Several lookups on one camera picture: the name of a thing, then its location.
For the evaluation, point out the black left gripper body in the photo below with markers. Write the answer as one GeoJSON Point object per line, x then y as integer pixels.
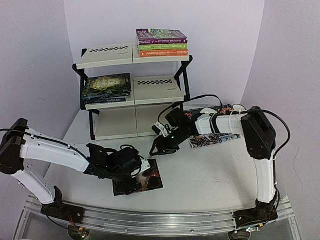
{"type": "Point", "coordinates": [120, 177]}

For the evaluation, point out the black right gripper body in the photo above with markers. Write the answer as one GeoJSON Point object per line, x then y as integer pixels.
{"type": "Point", "coordinates": [163, 143]}

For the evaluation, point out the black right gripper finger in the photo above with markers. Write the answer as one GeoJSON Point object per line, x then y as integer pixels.
{"type": "Point", "coordinates": [158, 147]}
{"type": "Point", "coordinates": [167, 151]}

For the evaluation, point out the dark red black book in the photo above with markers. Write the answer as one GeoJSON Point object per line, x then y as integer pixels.
{"type": "Point", "coordinates": [146, 181]}

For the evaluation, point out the floral Little Women book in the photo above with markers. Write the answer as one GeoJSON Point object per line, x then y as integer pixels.
{"type": "Point", "coordinates": [105, 100]}

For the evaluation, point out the black Moon and Sixpence book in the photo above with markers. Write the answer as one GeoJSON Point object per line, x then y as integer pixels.
{"type": "Point", "coordinates": [127, 92]}

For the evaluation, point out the green Alice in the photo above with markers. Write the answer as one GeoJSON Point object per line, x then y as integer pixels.
{"type": "Point", "coordinates": [107, 85]}

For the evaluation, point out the orange 78-Storey Treehouse book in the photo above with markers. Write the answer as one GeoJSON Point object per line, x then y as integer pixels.
{"type": "Point", "coordinates": [164, 53]}

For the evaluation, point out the green 65-Storey Treehouse book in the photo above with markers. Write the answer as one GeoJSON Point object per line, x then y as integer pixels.
{"type": "Point", "coordinates": [153, 47]}

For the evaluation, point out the purple 117-Storey Treehouse book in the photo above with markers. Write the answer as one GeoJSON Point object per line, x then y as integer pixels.
{"type": "Point", "coordinates": [154, 36]}

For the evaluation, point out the dark blue Nineteen Eighty-Four book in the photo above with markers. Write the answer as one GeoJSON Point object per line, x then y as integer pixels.
{"type": "Point", "coordinates": [117, 95]}

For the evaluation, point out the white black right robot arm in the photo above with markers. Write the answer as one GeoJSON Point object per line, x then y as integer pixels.
{"type": "Point", "coordinates": [260, 139]}

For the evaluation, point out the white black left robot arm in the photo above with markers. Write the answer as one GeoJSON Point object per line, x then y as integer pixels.
{"type": "Point", "coordinates": [21, 145]}

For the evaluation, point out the patterned fabric placemat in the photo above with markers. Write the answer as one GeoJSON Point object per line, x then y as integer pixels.
{"type": "Point", "coordinates": [201, 141]}

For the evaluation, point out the beige three-tier shelf rack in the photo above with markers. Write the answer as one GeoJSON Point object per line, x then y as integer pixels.
{"type": "Point", "coordinates": [149, 95]}

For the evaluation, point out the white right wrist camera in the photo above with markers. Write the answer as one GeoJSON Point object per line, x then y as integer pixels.
{"type": "Point", "coordinates": [160, 129]}

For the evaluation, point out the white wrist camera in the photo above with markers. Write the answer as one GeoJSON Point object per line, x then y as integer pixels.
{"type": "Point", "coordinates": [145, 165]}
{"type": "Point", "coordinates": [160, 129]}

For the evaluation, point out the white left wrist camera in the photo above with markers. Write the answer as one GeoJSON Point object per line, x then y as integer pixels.
{"type": "Point", "coordinates": [145, 165]}

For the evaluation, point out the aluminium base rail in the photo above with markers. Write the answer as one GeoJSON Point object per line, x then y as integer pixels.
{"type": "Point", "coordinates": [155, 224]}

